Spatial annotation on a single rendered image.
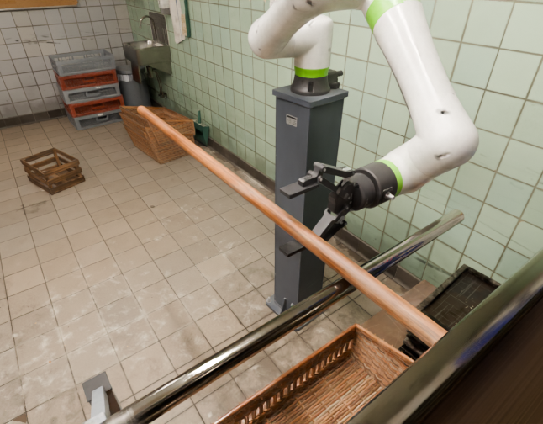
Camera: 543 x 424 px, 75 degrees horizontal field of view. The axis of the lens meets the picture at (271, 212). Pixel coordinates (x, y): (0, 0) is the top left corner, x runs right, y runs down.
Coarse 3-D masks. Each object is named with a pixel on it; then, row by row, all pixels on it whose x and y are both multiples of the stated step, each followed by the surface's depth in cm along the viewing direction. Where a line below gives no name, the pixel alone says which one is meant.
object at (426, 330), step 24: (192, 144) 93; (216, 168) 83; (240, 192) 75; (288, 216) 66; (312, 240) 61; (336, 264) 56; (360, 288) 53; (384, 288) 51; (408, 312) 48; (432, 336) 45
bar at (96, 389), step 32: (448, 224) 70; (384, 256) 62; (352, 288) 57; (288, 320) 51; (224, 352) 46; (256, 352) 48; (96, 384) 66; (192, 384) 43; (96, 416) 40; (128, 416) 40
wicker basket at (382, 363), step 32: (320, 352) 97; (352, 352) 110; (384, 352) 97; (288, 384) 94; (320, 384) 104; (352, 384) 104; (384, 384) 102; (224, 416) 82; (256, 416) 93; (288, 416) 96; (320, 416) 96
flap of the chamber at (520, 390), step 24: (528, 336) 22; (504, 360) 20; (528, 360) 20; (480, 384) 19; (504, 384) 19; (528, 384) 19; (456, 408) 18; (480, 408) 18; (504, 408) 18; (528, 408) 18
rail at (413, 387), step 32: (512, 288) 22; (480, 320) 20; (512, 320) 20; (448, 352) 18; (480, 352) 18; (416, 384) 17; (448, 384) 17; (352, 416) 16; (384, 416) 16; (416, 416) 16
